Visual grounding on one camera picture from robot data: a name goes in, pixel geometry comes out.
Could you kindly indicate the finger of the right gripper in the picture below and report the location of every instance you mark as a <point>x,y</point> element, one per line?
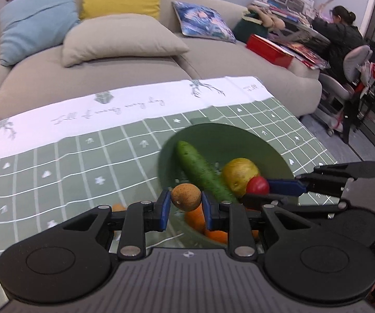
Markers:
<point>329,180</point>
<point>256,202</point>

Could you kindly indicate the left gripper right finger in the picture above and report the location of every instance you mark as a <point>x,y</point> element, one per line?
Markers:
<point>298,256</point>

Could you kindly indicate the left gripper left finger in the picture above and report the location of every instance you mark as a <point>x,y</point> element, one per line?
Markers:
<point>77,257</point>

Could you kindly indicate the small red tomato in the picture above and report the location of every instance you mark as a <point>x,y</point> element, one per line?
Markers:
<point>258,185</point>

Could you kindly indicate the yellow-green pear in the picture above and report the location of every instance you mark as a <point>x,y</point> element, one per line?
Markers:
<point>237,173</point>

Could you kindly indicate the orange mandarin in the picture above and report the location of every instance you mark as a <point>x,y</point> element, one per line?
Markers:
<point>118,207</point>
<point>217,236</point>
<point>195,219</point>

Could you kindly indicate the green cucumber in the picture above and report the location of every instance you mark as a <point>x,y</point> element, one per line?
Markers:
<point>201,173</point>

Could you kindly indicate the brown longan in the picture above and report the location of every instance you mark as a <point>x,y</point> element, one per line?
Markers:
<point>186,197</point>

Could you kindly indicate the green plastic colander bowl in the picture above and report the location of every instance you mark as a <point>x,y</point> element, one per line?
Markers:
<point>218,144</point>

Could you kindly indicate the green checked tablecloth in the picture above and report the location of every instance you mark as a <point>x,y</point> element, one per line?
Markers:
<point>63,159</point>

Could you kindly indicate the red magazines stack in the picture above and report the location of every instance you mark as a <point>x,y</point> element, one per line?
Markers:
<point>305,55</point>

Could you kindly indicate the red box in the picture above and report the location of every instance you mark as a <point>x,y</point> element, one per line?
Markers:
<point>269,51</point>

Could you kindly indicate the person in black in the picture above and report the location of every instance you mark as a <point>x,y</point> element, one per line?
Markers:
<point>343,37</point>

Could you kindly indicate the plush toy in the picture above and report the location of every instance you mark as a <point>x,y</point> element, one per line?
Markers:
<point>269,20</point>

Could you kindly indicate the dark green bag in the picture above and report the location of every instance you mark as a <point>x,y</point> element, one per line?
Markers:
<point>250,24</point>

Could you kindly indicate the beige fabric sofa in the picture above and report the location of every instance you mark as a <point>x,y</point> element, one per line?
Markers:
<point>41,79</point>

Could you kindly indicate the blue printed cushion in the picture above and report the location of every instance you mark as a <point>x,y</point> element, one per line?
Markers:
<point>197,21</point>

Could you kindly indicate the beige cushion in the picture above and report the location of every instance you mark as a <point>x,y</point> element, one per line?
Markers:
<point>121,35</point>

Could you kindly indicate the light blue cushion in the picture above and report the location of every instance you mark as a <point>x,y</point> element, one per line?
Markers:
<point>31,26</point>

